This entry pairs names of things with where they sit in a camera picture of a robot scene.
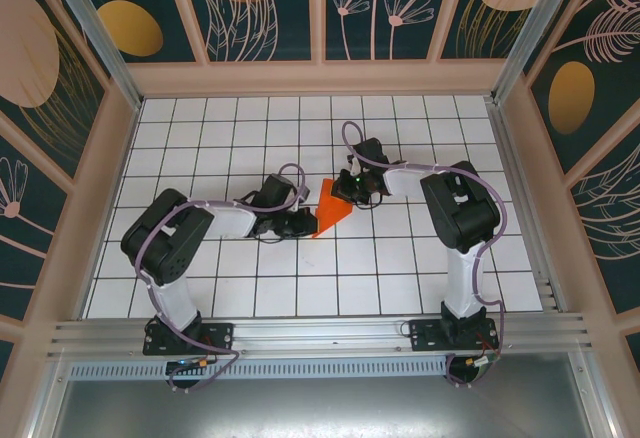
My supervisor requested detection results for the grey metal sheet panel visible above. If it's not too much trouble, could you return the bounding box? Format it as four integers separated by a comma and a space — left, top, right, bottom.
29, 352, 616, 438

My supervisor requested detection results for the small electronics board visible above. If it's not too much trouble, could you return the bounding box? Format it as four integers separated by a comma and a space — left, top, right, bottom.
467, 355, 503, 374
166, 357, 221, 375

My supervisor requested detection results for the aluminium mounting rail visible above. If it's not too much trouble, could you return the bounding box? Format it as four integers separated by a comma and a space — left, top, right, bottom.
47, 311, 596, 359

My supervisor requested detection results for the grey slotted cable duct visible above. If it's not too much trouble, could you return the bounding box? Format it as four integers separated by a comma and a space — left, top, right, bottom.
68, 356, 451, 380

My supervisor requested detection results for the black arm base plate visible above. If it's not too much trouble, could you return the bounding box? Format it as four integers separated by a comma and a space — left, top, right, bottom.
408, 318, 500, 354
143, 321, 236, 357

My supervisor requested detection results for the aluminium side rail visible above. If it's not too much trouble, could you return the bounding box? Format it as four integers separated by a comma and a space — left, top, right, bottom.
484, 97, 571, 314

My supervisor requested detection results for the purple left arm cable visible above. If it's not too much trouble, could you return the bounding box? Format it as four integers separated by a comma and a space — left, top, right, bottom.
135, 162, 308, 393

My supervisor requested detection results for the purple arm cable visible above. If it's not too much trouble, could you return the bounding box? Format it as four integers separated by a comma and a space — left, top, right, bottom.
135, 162, 308, 393
341, 121, 509, 389

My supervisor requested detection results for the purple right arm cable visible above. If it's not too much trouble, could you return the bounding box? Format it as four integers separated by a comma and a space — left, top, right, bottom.
341, 121, 509, 389

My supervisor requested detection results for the aluminium frame post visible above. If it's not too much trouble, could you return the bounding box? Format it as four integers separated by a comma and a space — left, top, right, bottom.
490, 0, 601, 105
39, 0, 146, 112

